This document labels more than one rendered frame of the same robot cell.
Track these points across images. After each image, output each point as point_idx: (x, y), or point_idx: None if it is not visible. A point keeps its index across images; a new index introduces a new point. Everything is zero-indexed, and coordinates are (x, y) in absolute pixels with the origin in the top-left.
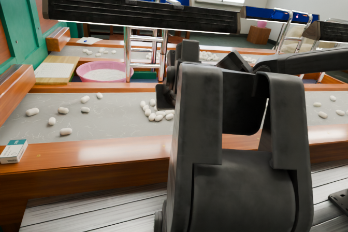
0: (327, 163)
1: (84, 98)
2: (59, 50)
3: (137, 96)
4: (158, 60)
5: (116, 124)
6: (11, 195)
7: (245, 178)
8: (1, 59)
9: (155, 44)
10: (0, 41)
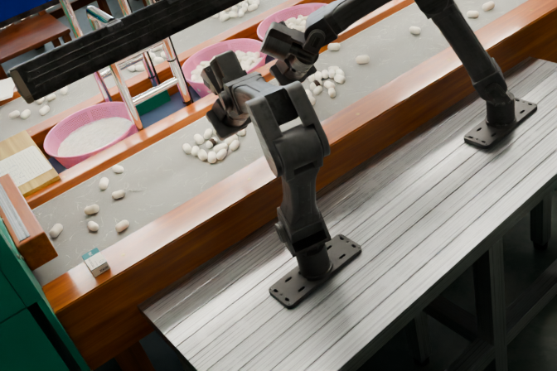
0: (465, 99)
1: (103, 182)
2: None
3: (169, 142)
4: (157, 66)
5: (172, 190)
6: (120, 306)
7: (295, 136)
8: None
9: None
10: None
